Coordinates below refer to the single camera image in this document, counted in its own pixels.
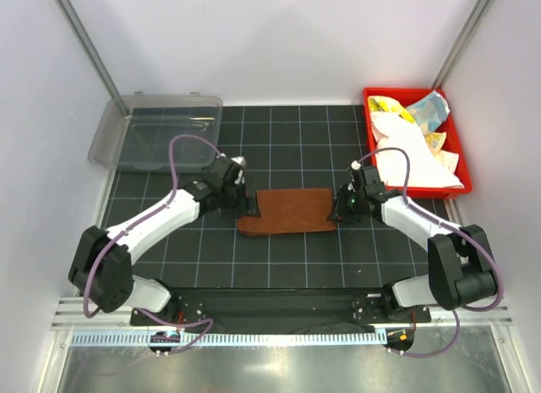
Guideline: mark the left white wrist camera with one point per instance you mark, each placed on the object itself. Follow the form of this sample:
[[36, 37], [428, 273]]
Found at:
[[240, 164]]

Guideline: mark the white pink towel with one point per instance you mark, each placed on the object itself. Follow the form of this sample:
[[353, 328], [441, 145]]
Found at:
[[391, 131]]

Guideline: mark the yellow patterned towel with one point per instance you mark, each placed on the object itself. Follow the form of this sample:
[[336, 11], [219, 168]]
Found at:
[[391, 105]]

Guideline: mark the blue patterned towel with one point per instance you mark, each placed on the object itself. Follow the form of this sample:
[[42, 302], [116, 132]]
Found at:
[[430, 112]]

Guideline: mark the brown towel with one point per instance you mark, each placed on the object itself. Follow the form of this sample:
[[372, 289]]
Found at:
[[290, 211]]

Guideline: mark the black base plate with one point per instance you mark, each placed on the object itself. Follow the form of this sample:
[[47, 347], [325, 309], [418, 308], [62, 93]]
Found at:
[[253, 311]]

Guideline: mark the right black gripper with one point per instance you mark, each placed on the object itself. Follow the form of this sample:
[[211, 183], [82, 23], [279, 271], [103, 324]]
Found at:
[[339, 212]]

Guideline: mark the slotted cable duct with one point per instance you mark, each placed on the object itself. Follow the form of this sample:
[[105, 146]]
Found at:
[[168, 339]]

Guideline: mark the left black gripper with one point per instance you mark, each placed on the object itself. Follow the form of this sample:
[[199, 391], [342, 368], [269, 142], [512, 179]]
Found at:
[[246, 207]]

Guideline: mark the aluminium frame post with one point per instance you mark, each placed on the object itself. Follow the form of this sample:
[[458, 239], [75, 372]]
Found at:
[[82, 36], [462, 41]]

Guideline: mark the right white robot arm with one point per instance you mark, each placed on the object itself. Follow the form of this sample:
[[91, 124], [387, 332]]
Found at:
[[461, 268]]

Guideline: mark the aluminium front rail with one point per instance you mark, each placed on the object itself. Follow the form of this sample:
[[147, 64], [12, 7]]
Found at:
[[69, 316]]

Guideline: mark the right aluminium frame post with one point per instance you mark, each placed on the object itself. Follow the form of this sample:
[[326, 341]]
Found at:
[[462, 41]]

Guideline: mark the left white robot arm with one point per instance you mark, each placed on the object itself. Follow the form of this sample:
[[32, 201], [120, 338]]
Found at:
[[102, 268]]

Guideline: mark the red plastic bin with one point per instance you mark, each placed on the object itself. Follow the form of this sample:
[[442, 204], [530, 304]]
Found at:
[[408, 96]]

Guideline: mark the clear plastic bin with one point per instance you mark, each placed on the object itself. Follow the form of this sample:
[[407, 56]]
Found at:
[[187, 127]]

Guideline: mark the left aluminium frame post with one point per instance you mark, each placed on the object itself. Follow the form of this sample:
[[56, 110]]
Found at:
[[82, 36]]

